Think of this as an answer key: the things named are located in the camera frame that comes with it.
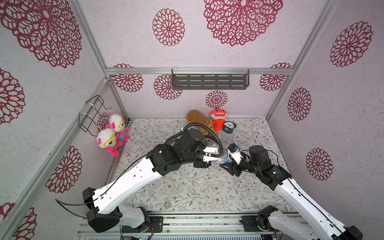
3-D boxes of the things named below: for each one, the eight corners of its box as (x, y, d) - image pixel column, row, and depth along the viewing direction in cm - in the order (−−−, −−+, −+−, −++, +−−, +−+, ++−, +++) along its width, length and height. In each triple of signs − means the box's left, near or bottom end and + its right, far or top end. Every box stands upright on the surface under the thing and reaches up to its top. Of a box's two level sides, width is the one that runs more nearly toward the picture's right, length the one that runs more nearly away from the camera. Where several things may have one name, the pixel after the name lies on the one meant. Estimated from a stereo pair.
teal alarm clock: (221, 130, 116) (222, 126, 112) (225, 123, 120) (227, 119, 117) (231, 135, 113) (232, 130, 109) (235, 127, 118) (236, 123, 114)
